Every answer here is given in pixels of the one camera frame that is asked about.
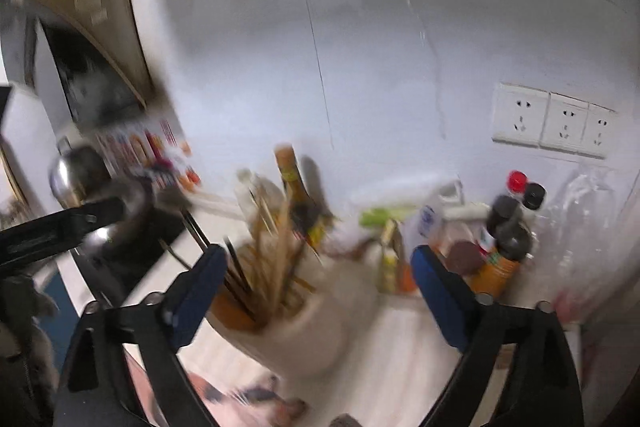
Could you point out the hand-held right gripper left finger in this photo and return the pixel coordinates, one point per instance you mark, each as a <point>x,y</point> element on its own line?
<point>200,292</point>

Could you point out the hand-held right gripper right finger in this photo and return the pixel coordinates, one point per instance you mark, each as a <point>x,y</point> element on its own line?
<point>440,292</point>

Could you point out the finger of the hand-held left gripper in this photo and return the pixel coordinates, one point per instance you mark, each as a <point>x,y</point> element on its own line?
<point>90,218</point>

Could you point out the bundle of chopsticks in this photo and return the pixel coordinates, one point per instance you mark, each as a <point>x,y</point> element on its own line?
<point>280,257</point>

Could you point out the beige chopstick holder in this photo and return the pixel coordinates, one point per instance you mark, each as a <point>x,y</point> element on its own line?
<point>300,337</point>

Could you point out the person's left forearm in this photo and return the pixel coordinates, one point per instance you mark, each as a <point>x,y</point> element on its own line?
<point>25,357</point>

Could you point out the brown lidded jar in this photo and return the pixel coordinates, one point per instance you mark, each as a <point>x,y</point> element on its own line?
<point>464,256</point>

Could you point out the steel kettle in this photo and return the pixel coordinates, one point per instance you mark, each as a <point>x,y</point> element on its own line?
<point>75,172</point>

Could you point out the yellow packet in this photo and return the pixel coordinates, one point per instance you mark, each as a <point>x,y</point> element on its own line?
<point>389,257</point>

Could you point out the black cooktop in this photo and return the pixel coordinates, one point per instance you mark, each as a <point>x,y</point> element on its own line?
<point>145,247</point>

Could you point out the white and blue bag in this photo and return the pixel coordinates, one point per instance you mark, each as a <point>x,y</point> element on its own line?
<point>425,222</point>

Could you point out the colourful printed box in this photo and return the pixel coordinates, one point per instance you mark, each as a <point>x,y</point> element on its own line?
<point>145,152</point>

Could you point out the green package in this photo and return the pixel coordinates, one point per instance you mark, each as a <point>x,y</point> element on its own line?
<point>387,216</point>

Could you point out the dark bottle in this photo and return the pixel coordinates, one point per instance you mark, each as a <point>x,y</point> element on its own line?
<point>510,227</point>

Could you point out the printed mat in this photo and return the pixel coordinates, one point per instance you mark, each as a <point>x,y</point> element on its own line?
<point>250,397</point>

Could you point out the black capped bottle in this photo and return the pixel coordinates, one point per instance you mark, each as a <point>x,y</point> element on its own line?
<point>534,196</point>

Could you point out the red capped bottle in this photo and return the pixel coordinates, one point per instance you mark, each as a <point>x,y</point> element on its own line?
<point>517,181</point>

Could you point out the amber sauce bottle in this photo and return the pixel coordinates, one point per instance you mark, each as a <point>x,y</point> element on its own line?
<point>295,192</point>

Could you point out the clear plastic bag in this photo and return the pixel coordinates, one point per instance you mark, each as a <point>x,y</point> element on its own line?
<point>580,232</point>

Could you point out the white wall socket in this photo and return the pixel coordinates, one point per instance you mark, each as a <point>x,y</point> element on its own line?
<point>597,132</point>
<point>565,122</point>
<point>520,112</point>

